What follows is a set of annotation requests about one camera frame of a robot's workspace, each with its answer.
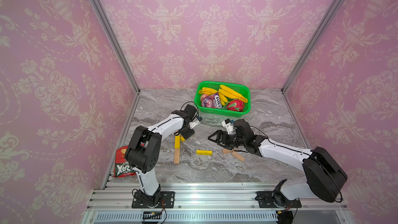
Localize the yellow block diagonal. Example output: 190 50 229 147
174 135 181 149

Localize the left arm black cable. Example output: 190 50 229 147
180 101 200 113

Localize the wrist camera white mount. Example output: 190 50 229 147
222 118 235 135
189 116 202 129

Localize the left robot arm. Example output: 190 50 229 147
124 102 202 208

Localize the natural wooden block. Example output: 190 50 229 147
174 148 180 164

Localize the natural block cluster horizontal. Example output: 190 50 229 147
222 148 233 154

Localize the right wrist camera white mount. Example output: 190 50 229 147
222 118 235 135

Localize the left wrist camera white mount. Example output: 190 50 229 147
189 116 202 129

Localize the red snack bag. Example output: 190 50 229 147
114 146 136 177

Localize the aluminium front rail frame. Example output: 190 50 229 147
82 182 355 224

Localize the green plastic basket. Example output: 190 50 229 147
194 81 251 117

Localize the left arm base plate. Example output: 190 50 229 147
131 190 175 209

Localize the banana bunch left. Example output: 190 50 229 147
198 87 218 95

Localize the purple snack packet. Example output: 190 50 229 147
200 93 222 109

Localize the banana bunch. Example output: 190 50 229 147
219 85 248 103
198 87 218 95

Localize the banana bunch right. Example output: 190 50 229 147
219 85 248 103

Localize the natural block right cluster bottom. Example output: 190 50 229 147
232 151 245 162

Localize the red dragon fruit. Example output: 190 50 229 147
226 99 245 112

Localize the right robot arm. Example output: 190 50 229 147
208 119 348 207

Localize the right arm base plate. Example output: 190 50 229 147
255 191 302 209

